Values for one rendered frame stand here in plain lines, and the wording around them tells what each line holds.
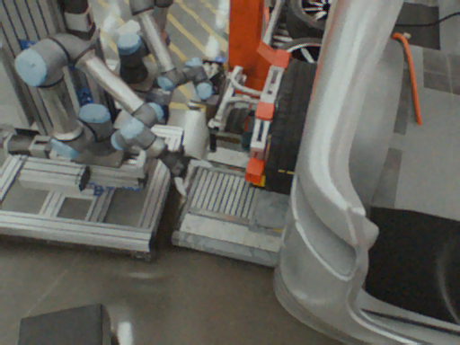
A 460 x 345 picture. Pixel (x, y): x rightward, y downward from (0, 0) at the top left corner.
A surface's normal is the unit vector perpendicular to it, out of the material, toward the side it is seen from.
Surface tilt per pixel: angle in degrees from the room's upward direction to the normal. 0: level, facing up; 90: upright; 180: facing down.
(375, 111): 37
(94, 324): 0
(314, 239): 15
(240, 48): 90
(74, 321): 0
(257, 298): 0
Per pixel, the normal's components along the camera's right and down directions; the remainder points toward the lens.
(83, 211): 0.11, -0.64
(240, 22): -0.18, 0.73
